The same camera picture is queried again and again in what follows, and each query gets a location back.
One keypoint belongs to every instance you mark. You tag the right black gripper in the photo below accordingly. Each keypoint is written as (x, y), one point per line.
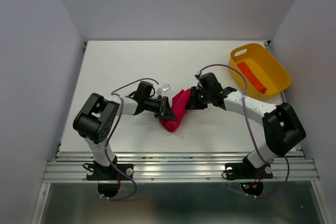
(193, 104)

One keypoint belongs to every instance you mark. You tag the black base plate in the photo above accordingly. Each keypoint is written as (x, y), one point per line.
(96, 172)
(246, 171)

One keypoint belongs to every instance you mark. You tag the yellow plastic basket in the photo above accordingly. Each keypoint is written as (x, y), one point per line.
(264, 66)

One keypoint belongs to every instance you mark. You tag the red t shirt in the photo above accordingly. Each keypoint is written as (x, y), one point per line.
(179, 103)

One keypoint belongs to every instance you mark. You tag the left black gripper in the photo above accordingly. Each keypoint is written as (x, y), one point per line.
(164, 111)

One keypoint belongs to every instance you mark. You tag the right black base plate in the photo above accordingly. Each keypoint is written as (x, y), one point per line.
(246, 171)

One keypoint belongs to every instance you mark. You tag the orange rolled t shirt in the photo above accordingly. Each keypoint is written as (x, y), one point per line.
(253, 80)

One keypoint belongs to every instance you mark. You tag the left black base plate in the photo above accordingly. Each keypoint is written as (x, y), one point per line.
(96, 172)

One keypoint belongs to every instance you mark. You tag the aluminium rail frame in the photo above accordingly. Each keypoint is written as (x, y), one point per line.
(177, 176)

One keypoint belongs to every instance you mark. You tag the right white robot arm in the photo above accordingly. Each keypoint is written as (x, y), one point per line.
(282, 127)

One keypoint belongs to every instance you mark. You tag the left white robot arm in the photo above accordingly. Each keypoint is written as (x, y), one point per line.
(98, 119)

